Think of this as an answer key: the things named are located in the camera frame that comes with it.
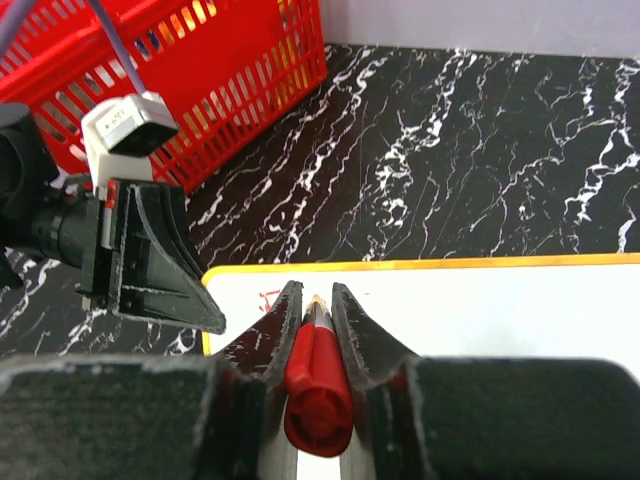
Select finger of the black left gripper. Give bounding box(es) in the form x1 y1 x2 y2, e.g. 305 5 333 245
112 182 226 334

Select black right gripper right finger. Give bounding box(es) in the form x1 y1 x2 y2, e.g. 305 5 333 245
331 283 639 479

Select yellow framed whiteboard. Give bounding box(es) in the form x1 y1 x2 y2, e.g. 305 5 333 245
200 252 640 480

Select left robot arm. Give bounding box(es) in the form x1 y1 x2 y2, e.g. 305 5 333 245
1 103 226 334

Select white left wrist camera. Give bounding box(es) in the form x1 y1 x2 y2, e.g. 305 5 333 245
81 92 179 190

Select red capped white marker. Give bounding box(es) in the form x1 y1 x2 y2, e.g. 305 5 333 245
284 295 354 458

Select red plastic basket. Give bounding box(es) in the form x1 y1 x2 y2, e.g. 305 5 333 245
1 0 327 190

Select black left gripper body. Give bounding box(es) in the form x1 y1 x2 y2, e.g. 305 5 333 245
77 179 128 310

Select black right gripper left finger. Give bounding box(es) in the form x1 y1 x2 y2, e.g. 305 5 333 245
1 281 302 479

